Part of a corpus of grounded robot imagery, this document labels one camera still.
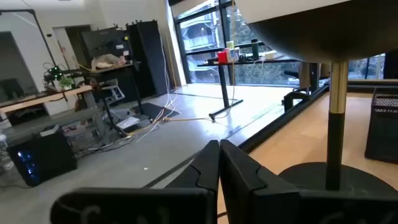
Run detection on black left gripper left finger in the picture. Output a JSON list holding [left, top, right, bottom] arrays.
[[50, 139, 220, 224]]

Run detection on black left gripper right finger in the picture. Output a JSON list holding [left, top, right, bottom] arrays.
[[219, 139, 398, 224]]

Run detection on black mesh desk organizer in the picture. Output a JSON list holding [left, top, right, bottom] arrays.
[[364, 88, 398, 165]]

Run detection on black floor mat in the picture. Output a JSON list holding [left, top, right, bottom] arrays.
[[130, 102, 180, 121]]

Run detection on black standing desk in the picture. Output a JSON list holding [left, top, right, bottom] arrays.
[[197, 57, 300, 118]]

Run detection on black computer tower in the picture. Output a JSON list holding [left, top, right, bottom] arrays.
[[6, 128, 78, 187]]

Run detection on dark drinking bottle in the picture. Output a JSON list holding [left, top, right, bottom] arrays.
[[251, 38, 260, 61]]

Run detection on black tall cabinet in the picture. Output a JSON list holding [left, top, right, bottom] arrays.
[[126, 19, 171, 98]]

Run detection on beige cloth bundle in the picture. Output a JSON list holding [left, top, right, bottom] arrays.
[[91, 53, 127, 70]]

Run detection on small green potted plant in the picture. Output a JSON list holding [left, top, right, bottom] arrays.
[[58, 75, 75, 91]]

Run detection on wooden workbench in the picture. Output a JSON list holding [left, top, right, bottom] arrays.
[[0, 85, 93, 115]]

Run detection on black equipment case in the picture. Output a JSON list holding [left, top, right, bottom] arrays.
[[80, 27, 134, 68]]

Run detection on white globe table lamp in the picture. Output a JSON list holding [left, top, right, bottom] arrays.
[[234, 0, 398, 198]]

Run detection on white floor cables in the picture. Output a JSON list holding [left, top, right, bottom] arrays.
[[135, 34, 178, 144]]

